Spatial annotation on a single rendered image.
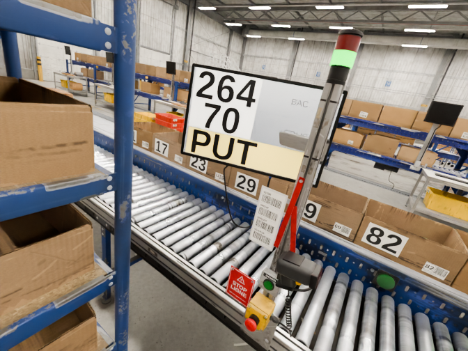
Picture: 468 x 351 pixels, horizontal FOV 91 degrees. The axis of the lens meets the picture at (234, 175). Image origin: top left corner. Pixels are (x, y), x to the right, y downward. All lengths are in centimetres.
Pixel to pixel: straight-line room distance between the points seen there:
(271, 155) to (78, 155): 54
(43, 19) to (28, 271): 33
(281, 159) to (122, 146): 51
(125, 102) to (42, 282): 31
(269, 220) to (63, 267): 51
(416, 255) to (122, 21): 132
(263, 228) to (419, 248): 79
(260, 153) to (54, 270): 58
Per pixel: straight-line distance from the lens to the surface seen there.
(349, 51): 63
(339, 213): 130
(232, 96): 77
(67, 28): 35
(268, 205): 71
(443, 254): 135
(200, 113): 80
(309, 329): 103
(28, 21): 34
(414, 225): 161
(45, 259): 47
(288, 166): 77
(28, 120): 37
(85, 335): 62
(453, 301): 139
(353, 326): 114
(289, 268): 70
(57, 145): 39
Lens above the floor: 150
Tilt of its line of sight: 20 degrees down
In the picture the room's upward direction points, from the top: 11 degrees clockwise
